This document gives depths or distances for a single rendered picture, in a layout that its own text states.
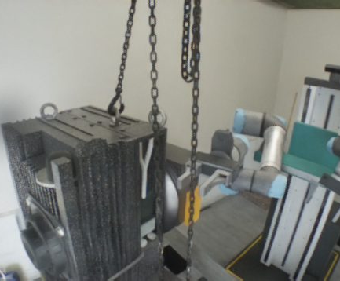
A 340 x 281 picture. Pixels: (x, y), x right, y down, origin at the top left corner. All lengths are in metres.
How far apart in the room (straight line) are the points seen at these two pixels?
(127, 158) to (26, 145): 0.36
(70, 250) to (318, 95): 1.50
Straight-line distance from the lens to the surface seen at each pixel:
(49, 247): 0.88
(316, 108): 1.69
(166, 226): 1.17
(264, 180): 0.84
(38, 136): 0.97
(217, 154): 0.72
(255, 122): 1.14
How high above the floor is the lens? 1.90
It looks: 21 degrees down
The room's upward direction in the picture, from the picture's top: 3 degrees clockwise
